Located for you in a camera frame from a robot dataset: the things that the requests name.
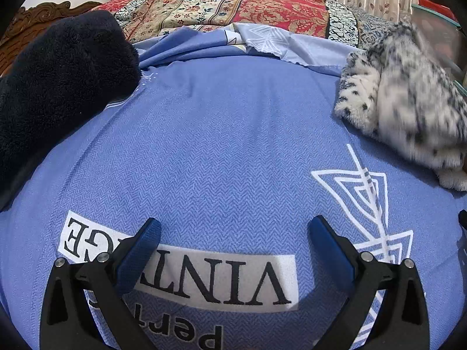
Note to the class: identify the carved wooden headboard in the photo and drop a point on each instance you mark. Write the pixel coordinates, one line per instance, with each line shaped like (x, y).
(29, 23)

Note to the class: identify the white spotted fleece garment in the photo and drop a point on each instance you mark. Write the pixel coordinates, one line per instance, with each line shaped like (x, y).
(397, 93)

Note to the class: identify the blue printed bed sheet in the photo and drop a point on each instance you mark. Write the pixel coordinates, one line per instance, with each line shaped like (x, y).
(230, 141)

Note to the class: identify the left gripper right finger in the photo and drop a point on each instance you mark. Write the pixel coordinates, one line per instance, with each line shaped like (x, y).
(402, 320)

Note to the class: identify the black fluffy garment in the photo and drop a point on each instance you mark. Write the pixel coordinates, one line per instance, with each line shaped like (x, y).
(63, 78)

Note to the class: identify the grey plastic storage box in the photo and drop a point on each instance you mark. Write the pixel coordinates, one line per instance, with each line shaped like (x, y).
(447, 41)

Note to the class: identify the red floral patchwork quilt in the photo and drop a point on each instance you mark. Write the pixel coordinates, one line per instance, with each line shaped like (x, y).
(142, 19)

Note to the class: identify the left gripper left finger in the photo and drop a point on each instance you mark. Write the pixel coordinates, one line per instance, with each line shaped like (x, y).
(66, 320)

